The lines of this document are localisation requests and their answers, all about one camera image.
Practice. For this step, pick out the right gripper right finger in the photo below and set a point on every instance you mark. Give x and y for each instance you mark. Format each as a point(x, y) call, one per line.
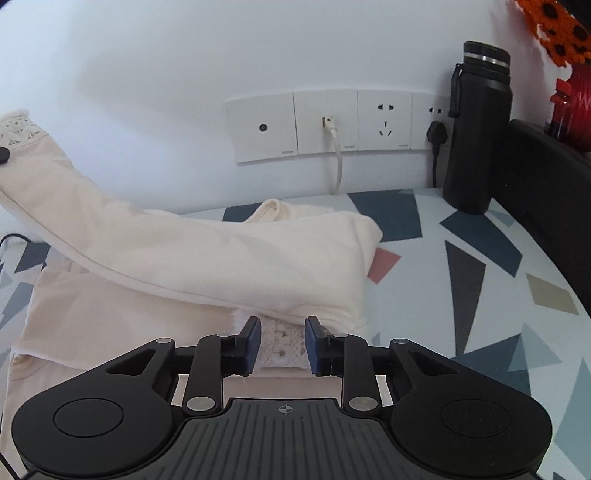
point(346, 357)

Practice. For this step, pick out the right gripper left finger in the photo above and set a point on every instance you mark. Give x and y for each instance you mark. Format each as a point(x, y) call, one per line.
point(216, 358)

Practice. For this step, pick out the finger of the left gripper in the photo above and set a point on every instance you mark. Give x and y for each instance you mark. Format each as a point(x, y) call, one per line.
point(4, 155)

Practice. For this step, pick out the cream lace-trimmed garment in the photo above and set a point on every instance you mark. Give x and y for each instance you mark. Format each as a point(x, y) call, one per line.
point(122, 277)

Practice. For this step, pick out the black power plug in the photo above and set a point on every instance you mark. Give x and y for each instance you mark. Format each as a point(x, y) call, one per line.
point(437, 136)

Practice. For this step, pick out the black thermos bottle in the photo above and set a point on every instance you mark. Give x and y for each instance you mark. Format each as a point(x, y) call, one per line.
point(480, 105)

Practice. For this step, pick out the black cabinet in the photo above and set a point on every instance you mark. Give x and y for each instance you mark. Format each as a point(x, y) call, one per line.
point(545, 186)

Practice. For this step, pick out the red vase with flowers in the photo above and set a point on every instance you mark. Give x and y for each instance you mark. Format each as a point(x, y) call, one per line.
point(562, 28)

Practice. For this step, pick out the white wall socket panel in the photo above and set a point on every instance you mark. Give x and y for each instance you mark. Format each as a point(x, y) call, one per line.
point(324, 121)

